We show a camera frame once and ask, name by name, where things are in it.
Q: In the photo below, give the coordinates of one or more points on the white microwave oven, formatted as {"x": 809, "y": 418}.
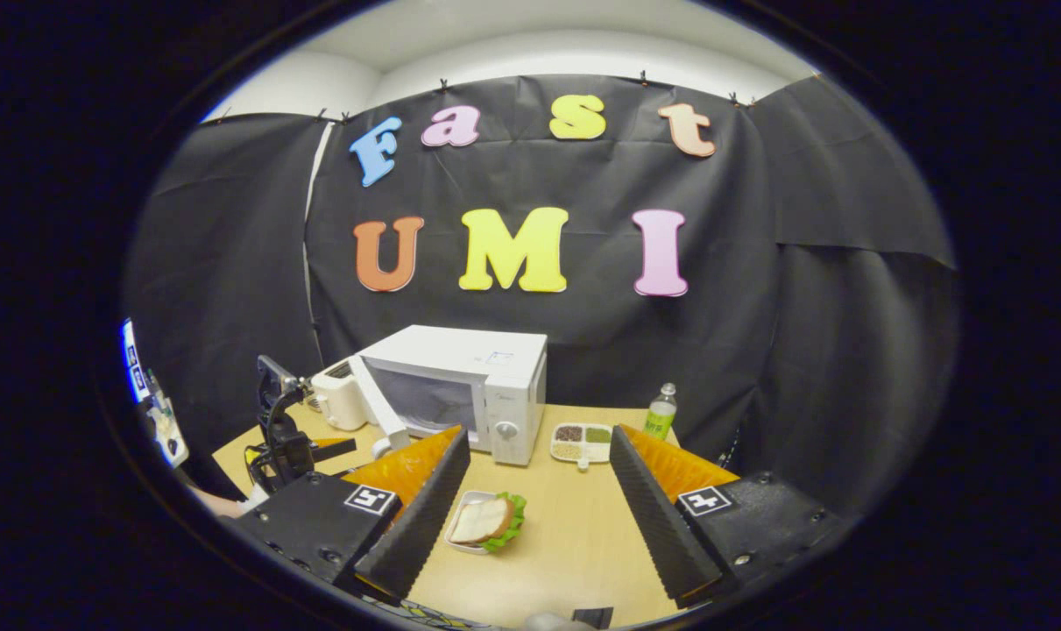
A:
{"x": 460, "y": 346}

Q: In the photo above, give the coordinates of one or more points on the green drink bottle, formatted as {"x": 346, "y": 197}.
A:
{"x": 661, "y": 416}

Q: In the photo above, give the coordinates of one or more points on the small white rectangular tray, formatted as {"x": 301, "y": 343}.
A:
{"x": 456, "y": 536}

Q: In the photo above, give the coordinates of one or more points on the white toaster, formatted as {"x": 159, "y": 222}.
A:
{"x": 337, "y": 399}

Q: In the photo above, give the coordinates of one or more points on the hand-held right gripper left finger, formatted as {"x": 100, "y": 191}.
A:
{"x": 425, "y": 517}

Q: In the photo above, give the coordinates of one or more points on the divided white plate of grains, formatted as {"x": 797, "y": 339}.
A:
{"x": 583, "y": 443}

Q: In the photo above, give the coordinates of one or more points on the patterned dark cloth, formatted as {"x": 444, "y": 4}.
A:
{"x": 425, "y": 616}

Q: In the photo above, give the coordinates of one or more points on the sandwich with lettuce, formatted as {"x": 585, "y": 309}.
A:
{"x": 482, "y": 521}

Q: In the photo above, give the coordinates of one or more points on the pale side shelf clutter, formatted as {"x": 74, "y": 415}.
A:
{"x": 166, "y": 429}

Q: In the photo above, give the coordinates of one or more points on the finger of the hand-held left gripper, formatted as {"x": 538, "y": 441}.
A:
{"x": 333, "y": 450}

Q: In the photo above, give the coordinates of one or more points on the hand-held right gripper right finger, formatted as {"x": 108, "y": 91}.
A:
{"x": 657, "y": 526}

